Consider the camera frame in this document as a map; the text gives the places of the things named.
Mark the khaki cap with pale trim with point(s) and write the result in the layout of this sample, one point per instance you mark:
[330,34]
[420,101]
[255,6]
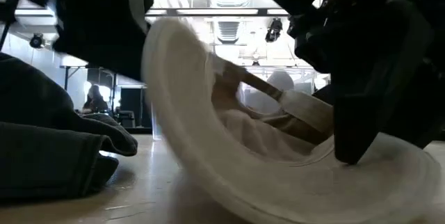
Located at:
[180,95]

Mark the silver ventilation duct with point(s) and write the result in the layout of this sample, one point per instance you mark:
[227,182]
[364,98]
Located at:
[229,31]

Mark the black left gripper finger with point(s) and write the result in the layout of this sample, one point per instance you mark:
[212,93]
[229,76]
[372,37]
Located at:
[104,43]

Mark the person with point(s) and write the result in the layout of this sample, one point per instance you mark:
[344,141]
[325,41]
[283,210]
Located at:
[94,104]

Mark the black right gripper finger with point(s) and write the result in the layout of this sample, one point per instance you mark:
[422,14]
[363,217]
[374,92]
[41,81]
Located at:
[361,119]
[424,112]

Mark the black overhead crossbar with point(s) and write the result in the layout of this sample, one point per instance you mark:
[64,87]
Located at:
[262,12]

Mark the black background workstation stand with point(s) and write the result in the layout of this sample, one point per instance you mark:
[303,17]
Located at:
[66,78]

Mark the black ceiling camera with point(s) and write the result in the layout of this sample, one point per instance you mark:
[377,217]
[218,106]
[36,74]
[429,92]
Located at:
[36,40]
[274,29]

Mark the dark charcoal cap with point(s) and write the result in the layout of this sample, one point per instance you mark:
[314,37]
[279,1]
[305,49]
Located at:
[41,147]

